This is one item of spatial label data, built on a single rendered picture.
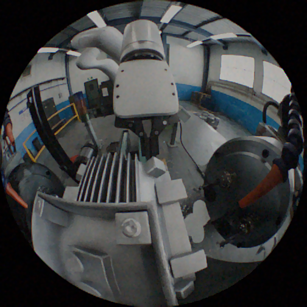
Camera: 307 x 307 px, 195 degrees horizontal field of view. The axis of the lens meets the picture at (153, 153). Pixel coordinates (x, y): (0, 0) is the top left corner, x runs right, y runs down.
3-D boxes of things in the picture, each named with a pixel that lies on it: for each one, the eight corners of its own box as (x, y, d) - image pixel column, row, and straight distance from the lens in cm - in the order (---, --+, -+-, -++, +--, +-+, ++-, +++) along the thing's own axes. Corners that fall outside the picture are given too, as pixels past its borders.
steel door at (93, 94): (102, 105, 746) (97, 75, 745) (102, 106, 737) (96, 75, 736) (90, 108, 791) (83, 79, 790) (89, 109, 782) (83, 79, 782)
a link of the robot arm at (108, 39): (95, 58, 52) (148, 81, 31) (74, 41, 45) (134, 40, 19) (109, 45, 54) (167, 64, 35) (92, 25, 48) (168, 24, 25)
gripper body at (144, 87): (164, 74, 24) (169, 119, 20) (119, 75, 23) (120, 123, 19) (175, 52, 19) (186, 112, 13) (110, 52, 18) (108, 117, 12)
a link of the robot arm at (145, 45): (161, 68, 25) (162, 77, 24) (123, 69, 25) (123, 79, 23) (172, 42, 20) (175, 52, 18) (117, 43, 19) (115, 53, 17)
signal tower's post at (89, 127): (100, 150, 70) (79, 91, 58) (91, 151, 73) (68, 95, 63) (103, 144, 75) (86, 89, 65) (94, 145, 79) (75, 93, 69)
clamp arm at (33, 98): (84, 186, 27) (29, 87, 21) (77, 186, 29) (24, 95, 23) (88, 175, 29) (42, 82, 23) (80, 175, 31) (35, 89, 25)
